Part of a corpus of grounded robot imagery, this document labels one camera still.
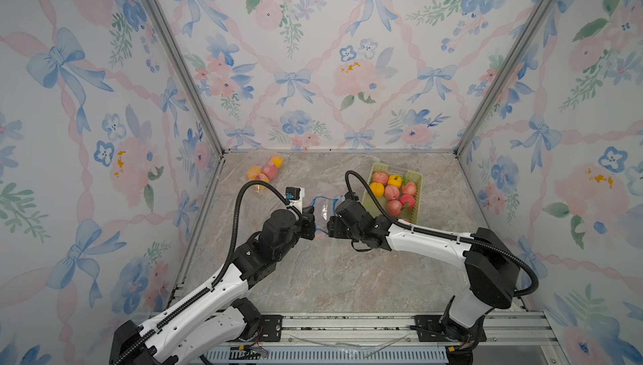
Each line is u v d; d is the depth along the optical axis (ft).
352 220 2.11
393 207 3.12
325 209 2.80
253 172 3.50
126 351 1.25
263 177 3.41
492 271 1.46
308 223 2.09
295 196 2.02
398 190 3.33
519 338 2.44
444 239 1.64
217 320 1.90
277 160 3.61
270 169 3.53
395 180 3.39
